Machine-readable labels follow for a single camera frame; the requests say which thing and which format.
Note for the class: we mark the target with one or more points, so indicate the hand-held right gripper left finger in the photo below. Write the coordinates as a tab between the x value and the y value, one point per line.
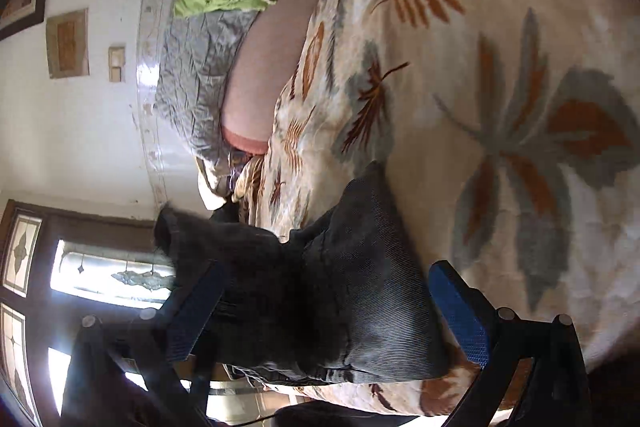
195	312

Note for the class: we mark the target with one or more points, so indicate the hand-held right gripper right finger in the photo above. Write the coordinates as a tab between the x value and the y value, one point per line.
462	312

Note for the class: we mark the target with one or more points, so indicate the grey denim pants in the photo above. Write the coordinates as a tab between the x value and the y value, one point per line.
340	287

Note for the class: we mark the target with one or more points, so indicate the purple printed cloth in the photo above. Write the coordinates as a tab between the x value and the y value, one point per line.
239	164

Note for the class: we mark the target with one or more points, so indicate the stained glass window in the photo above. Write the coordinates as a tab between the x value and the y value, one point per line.
25	257

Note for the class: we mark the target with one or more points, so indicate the white glossy headboard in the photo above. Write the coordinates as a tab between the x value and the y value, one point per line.
150	82

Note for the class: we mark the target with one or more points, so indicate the grey quilted pillow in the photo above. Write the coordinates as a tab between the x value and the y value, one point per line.
200	72

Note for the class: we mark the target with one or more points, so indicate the leaf print blanket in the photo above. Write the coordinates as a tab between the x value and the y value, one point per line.
500	57

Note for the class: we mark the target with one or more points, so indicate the pink bed sheet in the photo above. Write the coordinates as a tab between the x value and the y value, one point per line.
270	57

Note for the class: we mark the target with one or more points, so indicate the beige wall switch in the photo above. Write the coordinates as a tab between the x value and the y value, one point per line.
116	63

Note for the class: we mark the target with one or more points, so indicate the tan wall plaque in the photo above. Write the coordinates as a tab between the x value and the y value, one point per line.
67	43

